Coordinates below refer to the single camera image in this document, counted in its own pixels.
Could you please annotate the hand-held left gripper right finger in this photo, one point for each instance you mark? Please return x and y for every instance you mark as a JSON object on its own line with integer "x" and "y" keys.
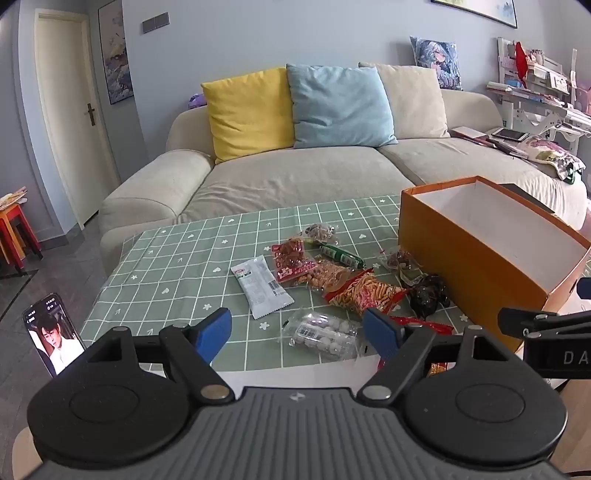
{"x": 381, "y": 334}

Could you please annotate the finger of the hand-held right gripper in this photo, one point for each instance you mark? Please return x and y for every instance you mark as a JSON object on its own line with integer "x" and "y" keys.
{"x": 585, "y": 288}
{"x": 512, "y": 319}

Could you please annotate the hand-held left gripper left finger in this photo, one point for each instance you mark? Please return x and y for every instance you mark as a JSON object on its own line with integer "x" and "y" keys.
{"x": 214, "y": 330}

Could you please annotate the clear quail egg packet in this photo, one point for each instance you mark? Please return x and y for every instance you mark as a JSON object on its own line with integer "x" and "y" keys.
{"x": 323, "y": 334}

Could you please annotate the dark green snack packet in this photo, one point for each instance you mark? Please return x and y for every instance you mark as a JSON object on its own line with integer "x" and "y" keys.
{"x": 427, "y": 295}

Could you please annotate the clear peanut packet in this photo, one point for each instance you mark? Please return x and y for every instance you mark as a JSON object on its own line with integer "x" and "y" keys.
{"x": 323, "y": 276}

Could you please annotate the orange cardboard box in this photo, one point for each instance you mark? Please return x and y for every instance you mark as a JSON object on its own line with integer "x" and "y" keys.
{"x": 461, "y": 240}

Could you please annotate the orange stick snack packet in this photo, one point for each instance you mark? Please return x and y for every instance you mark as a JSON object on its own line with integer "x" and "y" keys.
{"x": 364, "y": 293}

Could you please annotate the flat red snack packet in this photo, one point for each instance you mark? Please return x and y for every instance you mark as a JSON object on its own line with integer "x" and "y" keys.
{"x": 429, "y": 326}

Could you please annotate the white snack packet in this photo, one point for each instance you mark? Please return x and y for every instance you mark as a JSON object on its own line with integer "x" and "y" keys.
{"x": 261, "y": 286}

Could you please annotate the clear dark red snack packet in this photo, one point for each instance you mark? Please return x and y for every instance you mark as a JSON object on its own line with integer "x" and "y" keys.
{"x": 397, "y": 259}

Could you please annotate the green checked tablecloth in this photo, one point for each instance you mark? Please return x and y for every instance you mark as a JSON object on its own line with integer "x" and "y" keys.
{"x": 184, "y": 258}

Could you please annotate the green wrapped sausage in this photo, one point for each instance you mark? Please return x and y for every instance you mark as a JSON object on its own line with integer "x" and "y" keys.
{"x": 341, "y": 255}

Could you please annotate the red meat snack packet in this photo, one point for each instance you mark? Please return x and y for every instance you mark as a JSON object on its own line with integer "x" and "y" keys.
{"x": 291, "y": 258}

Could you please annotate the black notebook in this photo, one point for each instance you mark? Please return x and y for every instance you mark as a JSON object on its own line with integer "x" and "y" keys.
{"x": 526, "y": 194}

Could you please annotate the clear brown snack packet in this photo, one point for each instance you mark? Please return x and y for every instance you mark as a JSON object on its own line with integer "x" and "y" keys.
{"x": 321, "y": 233}

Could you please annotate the floral cushion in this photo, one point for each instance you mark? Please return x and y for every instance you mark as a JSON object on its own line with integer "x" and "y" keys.
{"x": 551, "y": 157}

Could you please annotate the stack of books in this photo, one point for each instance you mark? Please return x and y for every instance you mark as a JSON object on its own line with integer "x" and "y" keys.
{"x": 508, "y": 147}

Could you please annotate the smartphone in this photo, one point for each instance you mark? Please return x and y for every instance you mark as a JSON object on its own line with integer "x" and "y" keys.
{"x": 51, "y": 337}

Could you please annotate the white tablet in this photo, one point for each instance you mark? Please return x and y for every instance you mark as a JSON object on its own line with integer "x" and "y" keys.
{"x": 510, "y": 134}

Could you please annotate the beige sofa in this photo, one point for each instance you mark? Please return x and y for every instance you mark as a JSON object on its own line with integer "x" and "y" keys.
{"x": 300, "y": 180}

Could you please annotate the white study desk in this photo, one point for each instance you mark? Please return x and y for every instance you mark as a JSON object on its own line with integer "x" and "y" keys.
{"x": 540, "y": 110}

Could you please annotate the pink notebook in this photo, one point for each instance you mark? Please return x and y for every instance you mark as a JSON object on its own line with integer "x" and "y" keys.
{"x": 468, "y": 134}

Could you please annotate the yellow pillow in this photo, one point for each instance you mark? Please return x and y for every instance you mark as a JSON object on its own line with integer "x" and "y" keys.
{"x": 249, "y": 115}

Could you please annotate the red plastic stool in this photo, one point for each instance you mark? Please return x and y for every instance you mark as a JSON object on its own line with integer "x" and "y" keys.
{"x": 16, "y": 235}

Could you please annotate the purple plush toy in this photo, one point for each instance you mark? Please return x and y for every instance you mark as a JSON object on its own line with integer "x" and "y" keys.
{"x": 197, "y": 100}

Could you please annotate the light blue pillow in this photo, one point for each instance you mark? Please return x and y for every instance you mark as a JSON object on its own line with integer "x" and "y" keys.
{"x": 341, "y": 104}

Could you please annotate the red hanging ornament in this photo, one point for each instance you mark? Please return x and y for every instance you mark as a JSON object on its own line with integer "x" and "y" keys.
{"x": 521, "y": 62}

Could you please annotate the beige pillow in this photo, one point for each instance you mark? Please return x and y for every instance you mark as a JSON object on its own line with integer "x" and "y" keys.
{"x": 415, "y": 101}

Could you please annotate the papers on stool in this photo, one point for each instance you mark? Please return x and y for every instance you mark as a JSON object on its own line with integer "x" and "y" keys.
{"x": 13, "y": 197}

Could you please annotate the cream door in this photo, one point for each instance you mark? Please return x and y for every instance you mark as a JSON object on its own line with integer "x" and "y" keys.
{"x": 69, "y": 115}

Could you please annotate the printed figure pillow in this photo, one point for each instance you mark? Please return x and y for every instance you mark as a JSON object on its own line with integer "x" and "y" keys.
{"x": 436, "y": 62}

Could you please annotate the framed landscape painting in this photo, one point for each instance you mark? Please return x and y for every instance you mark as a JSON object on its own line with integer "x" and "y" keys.
{"x": 480, "y": 9}

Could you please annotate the blue wall poster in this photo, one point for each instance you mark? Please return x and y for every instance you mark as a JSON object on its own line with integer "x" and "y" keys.
{"x": 116, "y": 50}

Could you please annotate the grey switch panel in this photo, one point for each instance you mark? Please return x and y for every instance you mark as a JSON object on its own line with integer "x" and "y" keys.
{"x": 156, "y": 22}

